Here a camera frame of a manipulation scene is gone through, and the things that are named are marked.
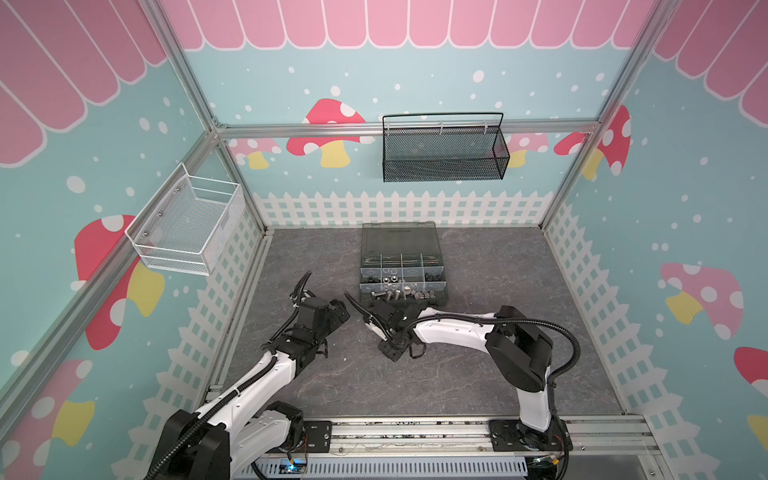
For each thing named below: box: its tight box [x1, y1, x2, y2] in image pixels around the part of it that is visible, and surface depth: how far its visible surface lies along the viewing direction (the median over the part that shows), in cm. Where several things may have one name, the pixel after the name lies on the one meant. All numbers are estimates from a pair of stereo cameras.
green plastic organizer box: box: [359, 221, 449, 307], surface depth 105 cm
